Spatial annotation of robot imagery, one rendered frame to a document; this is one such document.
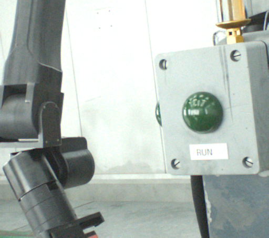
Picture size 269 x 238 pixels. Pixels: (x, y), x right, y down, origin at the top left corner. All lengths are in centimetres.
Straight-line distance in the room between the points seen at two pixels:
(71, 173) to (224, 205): 40
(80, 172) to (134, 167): 613
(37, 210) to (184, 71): 41
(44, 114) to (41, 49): 8
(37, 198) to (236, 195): 37
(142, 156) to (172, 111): 648
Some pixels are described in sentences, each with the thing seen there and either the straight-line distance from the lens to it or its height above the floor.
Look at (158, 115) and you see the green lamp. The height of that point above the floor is 128.
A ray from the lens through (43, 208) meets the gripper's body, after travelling 86.
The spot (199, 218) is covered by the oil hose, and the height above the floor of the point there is 119.
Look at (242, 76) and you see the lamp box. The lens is 48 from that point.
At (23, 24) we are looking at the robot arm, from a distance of 90.
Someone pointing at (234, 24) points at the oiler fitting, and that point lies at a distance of 56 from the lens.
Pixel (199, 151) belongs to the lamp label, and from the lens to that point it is 50.
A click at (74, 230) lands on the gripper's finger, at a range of 85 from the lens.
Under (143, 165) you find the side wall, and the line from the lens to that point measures 699.
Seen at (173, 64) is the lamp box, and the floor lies 132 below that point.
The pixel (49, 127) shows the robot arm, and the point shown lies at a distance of 87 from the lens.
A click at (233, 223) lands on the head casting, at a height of 119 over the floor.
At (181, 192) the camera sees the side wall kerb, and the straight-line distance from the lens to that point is 676.
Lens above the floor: 132
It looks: 3 degrees down
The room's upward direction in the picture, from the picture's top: 7 degrees counter-clockwise
